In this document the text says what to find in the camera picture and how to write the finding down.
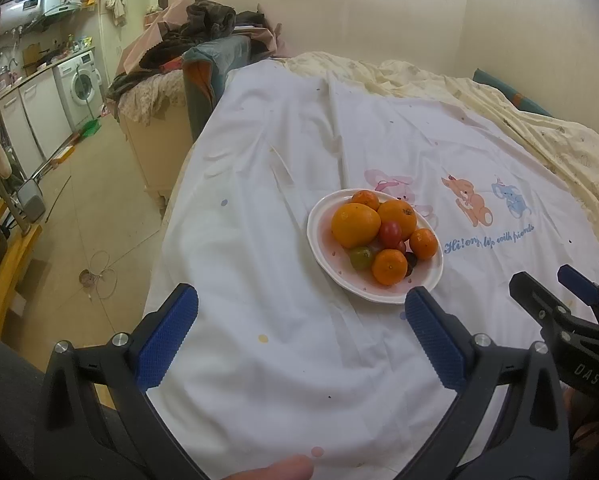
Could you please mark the hanging cream cloth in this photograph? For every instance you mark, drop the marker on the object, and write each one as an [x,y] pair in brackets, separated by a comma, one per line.
[115,9]

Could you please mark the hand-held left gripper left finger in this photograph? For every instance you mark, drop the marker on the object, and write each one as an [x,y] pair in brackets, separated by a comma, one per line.
[167,332]

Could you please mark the pile of dark clothes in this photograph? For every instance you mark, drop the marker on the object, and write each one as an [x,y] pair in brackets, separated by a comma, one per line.
[144,45]
[199,25]

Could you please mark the grey footrest plate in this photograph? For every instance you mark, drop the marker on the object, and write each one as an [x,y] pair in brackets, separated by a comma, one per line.
[31,202]

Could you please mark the teal pillow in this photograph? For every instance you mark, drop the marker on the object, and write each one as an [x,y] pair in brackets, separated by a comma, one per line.
[509,91]

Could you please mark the glass range hood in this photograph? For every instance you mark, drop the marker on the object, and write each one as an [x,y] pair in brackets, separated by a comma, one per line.
[61,9]

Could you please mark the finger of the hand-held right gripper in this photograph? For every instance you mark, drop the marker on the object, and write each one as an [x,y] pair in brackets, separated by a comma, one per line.
[587,287]
[539,300]

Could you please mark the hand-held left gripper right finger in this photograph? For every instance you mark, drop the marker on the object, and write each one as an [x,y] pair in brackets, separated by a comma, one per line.
[434,335]

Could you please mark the green dustpan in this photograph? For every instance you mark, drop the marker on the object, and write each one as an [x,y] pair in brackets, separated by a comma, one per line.
[90,128]

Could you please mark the cream floral cloth cover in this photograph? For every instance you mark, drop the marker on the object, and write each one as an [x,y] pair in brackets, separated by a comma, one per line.
[149,92]

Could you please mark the cream quilt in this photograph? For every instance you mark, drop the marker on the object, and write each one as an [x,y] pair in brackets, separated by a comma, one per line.
[504,125]

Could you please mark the person's right hand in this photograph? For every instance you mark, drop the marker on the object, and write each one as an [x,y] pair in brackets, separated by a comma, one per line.
[597,417]

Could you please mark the white cartoon print sheet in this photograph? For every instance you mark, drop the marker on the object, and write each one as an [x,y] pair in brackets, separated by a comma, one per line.
[279,310]

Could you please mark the dark purple grape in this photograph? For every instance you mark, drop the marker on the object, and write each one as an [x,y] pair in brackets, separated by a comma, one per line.
[411,261]

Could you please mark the white plate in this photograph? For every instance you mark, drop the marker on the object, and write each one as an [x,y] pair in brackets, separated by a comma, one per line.
[329,257]

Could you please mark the white kitchen cabinet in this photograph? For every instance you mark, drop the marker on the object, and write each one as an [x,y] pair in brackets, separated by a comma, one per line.
[29,115]

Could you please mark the white washing machine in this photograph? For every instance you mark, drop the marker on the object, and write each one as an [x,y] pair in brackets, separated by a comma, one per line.
[79,85]

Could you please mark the mandarin orange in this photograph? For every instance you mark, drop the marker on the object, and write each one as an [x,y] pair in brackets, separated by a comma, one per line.
[423,243]
[356,225]
[365,200]
[397,216]
[389,266]

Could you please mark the green cherry tomato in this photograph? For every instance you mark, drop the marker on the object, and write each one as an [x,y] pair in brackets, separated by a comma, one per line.
[362,257]

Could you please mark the person's left hand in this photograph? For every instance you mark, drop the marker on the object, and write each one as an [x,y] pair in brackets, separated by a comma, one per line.
[274,469]

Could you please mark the white water heater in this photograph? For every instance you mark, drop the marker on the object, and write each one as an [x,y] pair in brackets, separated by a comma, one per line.
[29,2]

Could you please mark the cream low cabinet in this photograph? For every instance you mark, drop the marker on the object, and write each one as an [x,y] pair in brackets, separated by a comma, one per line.
[154,155]

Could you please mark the yellow wooden chair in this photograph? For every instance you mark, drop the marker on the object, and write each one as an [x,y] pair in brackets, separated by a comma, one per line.
[9,260]

